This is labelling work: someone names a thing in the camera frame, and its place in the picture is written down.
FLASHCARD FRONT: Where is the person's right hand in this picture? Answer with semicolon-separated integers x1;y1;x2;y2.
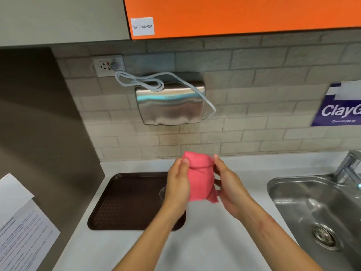
213;154;257;221

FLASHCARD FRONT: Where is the person's left hand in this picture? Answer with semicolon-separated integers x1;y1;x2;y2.
163;158;190;212

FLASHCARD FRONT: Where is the pink cloth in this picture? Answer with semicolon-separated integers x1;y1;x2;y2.
181;151;220;204

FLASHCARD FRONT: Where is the person's left forearm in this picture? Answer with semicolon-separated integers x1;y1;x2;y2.
112;199;188;271

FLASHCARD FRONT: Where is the person's right forearm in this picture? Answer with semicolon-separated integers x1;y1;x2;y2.
236;201;325;271

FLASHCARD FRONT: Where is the stainless steel hand dryer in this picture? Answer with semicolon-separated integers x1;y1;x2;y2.
135;73;206;126

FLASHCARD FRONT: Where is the brown plastic tray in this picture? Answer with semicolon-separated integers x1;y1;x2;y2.
87;173;186;231

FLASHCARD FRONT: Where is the stainless steel sink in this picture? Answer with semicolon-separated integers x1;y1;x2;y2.
266;174;361;271

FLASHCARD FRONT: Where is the sink drain strainer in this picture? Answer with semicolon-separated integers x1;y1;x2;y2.
312;224;337;251

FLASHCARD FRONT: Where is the chrome faucet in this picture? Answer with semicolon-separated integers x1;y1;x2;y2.
334;150;361;190

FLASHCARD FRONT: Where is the white cabinet label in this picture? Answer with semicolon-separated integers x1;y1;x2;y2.
130;17;155;37

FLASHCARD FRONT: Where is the white printed paper notice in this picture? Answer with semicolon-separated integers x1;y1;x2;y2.
0;173;61;271

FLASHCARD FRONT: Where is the white power cable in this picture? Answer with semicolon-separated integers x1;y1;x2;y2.
114;62;216;120

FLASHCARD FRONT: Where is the white wall socket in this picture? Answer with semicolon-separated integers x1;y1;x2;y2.
93;55;126;78

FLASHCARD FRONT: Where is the blue wall sign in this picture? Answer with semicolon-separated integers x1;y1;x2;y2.
311;81;361;127

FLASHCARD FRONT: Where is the grey wall cabinet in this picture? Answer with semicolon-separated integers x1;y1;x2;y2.
0;0;131;48

